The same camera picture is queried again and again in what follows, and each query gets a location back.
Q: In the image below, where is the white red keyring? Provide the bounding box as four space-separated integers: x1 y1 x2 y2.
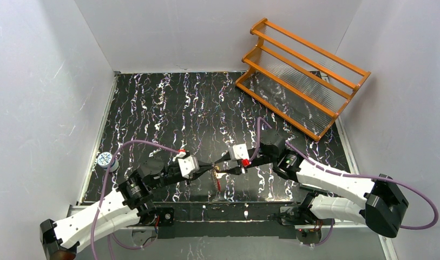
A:
210 164 221 191

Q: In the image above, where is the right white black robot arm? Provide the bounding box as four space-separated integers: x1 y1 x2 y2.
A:
216 131 409 238

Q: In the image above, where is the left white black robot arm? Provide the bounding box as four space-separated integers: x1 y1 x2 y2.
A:
40 156 214 259

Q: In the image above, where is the small blue white jar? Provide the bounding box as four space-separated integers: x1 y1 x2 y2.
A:
96 152 119 172

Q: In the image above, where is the orange wooden rack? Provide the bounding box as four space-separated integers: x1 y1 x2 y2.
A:
235 18 371 141

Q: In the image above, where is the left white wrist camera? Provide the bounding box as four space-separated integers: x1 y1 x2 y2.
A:
176 149 200 179

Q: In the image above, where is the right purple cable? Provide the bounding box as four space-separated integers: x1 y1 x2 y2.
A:
249 116 439 246

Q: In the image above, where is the purple cable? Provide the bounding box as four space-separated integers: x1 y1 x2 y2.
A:
249 116 439 246
90 140 181 260

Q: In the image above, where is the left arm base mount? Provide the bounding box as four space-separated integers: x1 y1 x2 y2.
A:
136 204 175 228

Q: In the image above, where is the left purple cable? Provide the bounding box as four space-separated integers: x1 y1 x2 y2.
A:
90 140 181 260

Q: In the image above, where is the aluminium frame rail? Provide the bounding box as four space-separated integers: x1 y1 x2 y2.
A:
71 197 381 229

